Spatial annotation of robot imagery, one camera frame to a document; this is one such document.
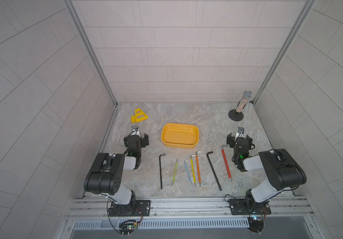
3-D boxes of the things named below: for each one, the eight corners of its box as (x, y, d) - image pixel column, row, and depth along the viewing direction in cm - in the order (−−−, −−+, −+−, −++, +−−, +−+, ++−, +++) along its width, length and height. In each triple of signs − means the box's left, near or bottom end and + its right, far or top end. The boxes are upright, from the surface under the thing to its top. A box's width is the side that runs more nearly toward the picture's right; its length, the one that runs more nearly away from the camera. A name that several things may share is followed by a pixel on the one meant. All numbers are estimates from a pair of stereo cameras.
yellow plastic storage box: (161, 148, 94) (160, 144, 89) (162, 128, 104) (162, 123, 99) (199, 148, 94) (200, 144, 89) (197, 128, 104) (198, 123, 100)
